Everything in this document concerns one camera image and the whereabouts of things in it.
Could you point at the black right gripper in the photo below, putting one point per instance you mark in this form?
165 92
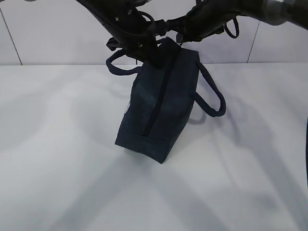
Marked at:
202 21

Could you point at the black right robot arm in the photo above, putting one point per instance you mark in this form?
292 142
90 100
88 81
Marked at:
272 12

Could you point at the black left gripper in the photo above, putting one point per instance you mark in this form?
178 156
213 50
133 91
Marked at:
140 46

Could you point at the dark navy lunch bag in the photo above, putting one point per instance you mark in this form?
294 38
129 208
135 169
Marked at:
162 99

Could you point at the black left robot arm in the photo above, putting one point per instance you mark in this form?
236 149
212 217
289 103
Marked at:
132 30

